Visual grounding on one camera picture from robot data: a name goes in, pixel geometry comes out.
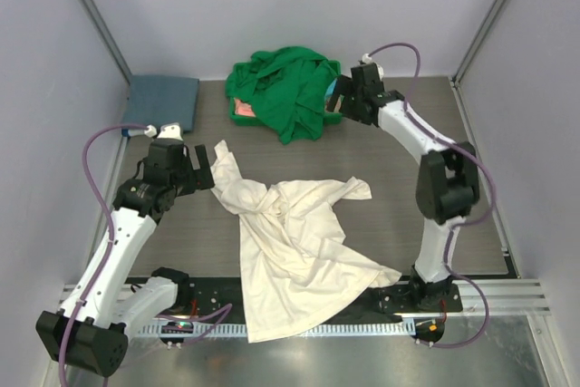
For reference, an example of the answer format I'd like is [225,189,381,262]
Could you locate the folded blue t shirt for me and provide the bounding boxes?
[121,74,199,132]

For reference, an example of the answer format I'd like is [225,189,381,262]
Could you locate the cream white t shirt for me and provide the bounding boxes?
[211,140,401,343]

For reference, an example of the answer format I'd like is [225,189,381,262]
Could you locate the cyan blue t shirt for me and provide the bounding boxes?
[326,79,337,94]

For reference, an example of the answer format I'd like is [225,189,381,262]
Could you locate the left aluminium frame post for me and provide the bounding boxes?
[79,0,132,83]

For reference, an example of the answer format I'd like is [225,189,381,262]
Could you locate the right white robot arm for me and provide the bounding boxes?
[326,63,480,311]

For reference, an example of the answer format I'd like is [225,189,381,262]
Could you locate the pink t shirt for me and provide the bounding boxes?
[233,98,256,118]

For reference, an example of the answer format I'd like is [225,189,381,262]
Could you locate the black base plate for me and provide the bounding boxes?
[164,277,463,324]

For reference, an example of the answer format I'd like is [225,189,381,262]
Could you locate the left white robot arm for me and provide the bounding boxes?
[35,139,214,378]

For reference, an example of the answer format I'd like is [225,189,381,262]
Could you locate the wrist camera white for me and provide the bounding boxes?
[143,122,183,141]
[359,53,384,80]

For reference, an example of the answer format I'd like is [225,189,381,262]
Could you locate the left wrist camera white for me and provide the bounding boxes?
[143,122,183,141]

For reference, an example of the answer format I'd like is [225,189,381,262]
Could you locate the green plastic bin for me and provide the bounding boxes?
[228,60,343,127]

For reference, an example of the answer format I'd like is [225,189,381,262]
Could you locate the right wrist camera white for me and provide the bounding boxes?
[359,53,384,80]

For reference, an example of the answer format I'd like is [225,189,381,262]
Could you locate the slotted cable duct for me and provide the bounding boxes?
[136,319,415,338]

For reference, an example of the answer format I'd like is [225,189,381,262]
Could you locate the aluminium frame post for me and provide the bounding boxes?
[79,0,132,83]
[451,0,510,87]

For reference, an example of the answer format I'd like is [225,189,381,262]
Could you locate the green t shirt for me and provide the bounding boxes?
[225,46,341,145]

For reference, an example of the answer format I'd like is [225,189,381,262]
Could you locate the right aluminium frame post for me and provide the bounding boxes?
[451,0,510,87]

